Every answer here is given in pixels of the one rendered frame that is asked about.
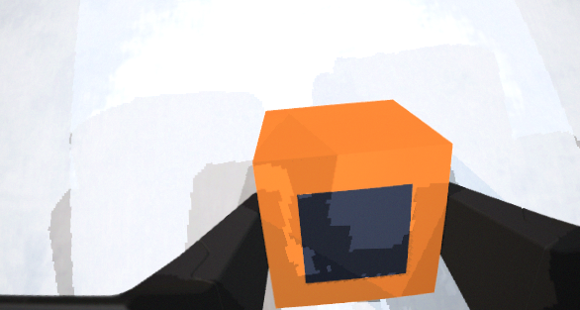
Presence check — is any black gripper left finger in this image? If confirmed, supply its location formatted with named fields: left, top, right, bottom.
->
left=0, top=193, right=269, bottom=310

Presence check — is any orange block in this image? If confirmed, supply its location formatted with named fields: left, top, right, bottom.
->
left=252, top=100, right=453, bottom=308

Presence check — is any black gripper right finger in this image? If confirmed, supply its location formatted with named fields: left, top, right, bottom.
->
left=440, top=182, right=580, bottom=310

